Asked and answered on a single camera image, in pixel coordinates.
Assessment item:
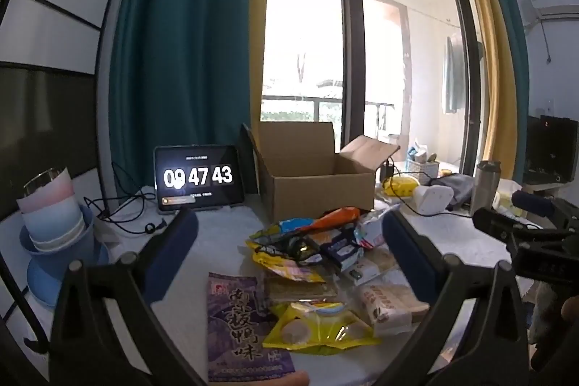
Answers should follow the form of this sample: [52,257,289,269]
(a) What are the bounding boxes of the tablet with clock display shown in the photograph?
[153,145,246,212]

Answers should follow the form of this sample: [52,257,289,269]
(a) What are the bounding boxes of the black monitor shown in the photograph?
[525,115,579,186]

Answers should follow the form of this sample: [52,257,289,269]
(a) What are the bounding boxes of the teal and yellow curtain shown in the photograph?
[441,0,530,176]
[109,0,274,210]

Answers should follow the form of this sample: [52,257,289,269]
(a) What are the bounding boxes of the thin black cables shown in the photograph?
[84,162,169,236]

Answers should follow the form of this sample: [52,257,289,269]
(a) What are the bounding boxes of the black window frame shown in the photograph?
[335,0,368,154]

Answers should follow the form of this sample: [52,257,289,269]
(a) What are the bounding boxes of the yellow plastic bag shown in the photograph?
[382,175,419,198]

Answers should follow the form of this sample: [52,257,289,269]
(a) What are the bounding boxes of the person's left hand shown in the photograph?
[271,370,311,386]

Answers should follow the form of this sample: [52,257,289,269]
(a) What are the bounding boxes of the yellow round biscuit packet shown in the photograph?
[262,300,383,355]

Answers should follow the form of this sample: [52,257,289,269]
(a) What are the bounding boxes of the orange snack packet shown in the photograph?
[312,207,363,234]

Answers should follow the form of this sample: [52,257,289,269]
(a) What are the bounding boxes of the purple snack packet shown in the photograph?
[207,272,297,384]

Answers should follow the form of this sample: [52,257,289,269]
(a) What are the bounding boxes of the pale yellow box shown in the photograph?
[493,180,525,217]

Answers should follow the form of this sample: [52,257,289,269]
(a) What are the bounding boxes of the white perforated basket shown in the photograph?
[406,151,439,179]

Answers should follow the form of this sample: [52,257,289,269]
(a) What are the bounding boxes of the person's right hand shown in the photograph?
[530,281,579,373]

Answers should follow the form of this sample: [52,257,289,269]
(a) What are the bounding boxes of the grey cloth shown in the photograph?
[441,173,476,207]

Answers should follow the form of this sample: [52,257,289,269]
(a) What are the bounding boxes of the dark blue snack packet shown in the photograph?
[317,232,365,273]

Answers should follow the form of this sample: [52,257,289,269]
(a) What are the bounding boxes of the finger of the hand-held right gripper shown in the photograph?
[473,207,573,243]
[511,191,579,228]

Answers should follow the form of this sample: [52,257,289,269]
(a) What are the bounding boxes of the blue plastic bowl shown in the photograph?
[19,205,109,269]

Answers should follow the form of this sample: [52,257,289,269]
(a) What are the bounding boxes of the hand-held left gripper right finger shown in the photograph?
[375,211,531,386]

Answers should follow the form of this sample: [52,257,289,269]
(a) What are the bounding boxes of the metal thermos bottle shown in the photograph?
[470,161,503,217]

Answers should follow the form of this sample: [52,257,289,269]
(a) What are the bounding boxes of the white air conditioner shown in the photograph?
[520,0,579,27]

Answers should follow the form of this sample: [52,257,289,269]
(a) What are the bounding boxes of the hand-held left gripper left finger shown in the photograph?
[50,207,210,386]

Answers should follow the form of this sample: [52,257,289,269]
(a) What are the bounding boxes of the balcony railing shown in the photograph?
[261,95,395,130]

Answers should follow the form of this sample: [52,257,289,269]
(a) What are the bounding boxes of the grey hanging garment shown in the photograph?
[445,35,463,115]

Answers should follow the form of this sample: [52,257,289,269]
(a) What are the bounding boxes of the clear snack packet colourful print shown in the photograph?
[355,209,400,249]

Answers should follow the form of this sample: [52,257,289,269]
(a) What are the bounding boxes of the cardboard box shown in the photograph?
[242,121,401,224]

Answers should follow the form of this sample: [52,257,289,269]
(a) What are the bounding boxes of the white bread packet orange print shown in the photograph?
[353,282,430,338]

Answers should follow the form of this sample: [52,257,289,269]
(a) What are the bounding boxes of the white plastic device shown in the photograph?
[409,184,455,215]

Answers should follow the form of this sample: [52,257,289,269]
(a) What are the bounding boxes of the blue plastic plate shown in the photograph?
[26,241,111,307]

